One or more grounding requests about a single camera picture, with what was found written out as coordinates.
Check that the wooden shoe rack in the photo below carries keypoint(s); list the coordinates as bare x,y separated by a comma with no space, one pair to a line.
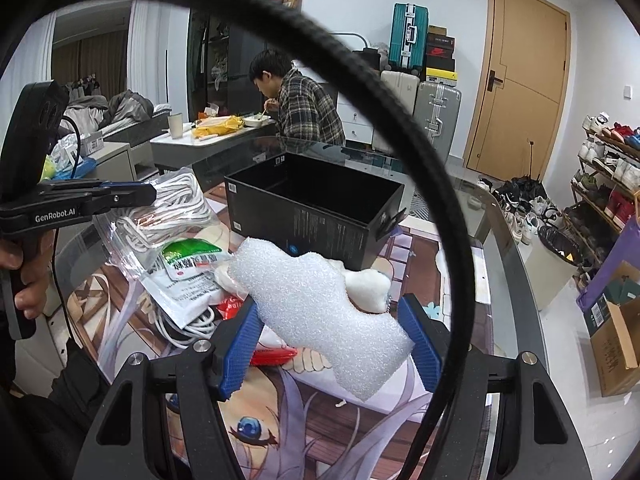
605,187

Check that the operator left hand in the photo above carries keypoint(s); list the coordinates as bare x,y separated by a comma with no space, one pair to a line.
32,259

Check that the open cardboard box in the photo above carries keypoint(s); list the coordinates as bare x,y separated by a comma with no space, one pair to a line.
614,338

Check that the beige suitcase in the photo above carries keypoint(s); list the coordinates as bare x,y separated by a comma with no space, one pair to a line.
405,87

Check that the red snack packet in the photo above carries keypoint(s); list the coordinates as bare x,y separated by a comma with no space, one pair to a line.
271,350

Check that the white printed packet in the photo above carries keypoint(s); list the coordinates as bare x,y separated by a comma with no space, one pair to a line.
185,301

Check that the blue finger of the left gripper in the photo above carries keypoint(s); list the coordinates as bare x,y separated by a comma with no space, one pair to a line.
129,193

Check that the white drawer cabinet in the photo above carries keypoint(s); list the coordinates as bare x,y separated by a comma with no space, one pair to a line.
356,127

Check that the black cardboard box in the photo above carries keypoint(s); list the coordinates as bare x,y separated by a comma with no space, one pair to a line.
303,204

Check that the silver suitcase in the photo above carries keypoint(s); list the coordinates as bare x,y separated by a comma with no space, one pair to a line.
437,111

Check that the man in plaid shirt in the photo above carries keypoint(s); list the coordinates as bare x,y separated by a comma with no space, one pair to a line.
305,110

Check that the white plush toy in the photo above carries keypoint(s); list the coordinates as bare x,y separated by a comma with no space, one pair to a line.
368,289

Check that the white foam block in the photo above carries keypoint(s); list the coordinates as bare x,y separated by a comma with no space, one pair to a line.
304,301

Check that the stacked shoe boxes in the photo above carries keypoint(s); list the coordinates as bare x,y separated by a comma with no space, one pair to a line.
440,64

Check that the grey side table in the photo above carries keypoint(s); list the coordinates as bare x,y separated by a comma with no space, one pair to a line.
172,154

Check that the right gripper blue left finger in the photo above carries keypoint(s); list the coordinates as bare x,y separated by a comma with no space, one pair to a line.
237,339

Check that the green white packet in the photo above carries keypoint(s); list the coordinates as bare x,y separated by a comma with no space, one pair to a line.
191,257

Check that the yellow food bag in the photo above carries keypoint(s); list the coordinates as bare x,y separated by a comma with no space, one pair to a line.
217,126

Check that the anime print desk mat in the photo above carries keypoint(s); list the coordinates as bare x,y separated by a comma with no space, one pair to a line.
319,430

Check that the clothes pile on sofa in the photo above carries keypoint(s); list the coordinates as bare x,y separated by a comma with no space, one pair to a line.
93,113

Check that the pile of shoes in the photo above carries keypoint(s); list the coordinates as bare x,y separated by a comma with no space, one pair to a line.
525,206

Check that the beige cup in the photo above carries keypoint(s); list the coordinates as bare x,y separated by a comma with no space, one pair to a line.
175,125

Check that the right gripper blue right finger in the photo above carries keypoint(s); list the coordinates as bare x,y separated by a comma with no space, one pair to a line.
426,335

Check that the teal suitcase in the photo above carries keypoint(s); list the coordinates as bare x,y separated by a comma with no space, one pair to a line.
408,38

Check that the wooden door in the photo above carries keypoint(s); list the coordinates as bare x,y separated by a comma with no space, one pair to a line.
521,95

